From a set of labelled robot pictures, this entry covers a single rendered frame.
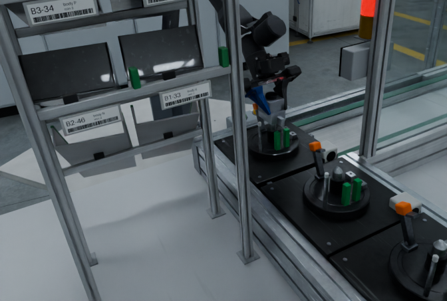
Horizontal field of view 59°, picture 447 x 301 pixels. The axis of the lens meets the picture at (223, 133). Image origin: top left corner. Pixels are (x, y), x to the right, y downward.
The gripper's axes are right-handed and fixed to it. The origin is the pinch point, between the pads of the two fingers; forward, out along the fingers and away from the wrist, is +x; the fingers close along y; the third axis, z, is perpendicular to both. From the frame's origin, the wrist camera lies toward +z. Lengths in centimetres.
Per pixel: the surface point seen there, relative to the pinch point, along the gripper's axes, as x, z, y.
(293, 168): 17.8, -1.1, -1.3
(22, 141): -84, -267, -83
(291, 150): 13.3, -3.3, 1.3
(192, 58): -4.8, 26.2, -26.3
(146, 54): -7.5, 25.7, -33.5
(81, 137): -19, -62, -44
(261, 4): -151, -238, 163
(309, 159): 17.0, -1.9, 4.6
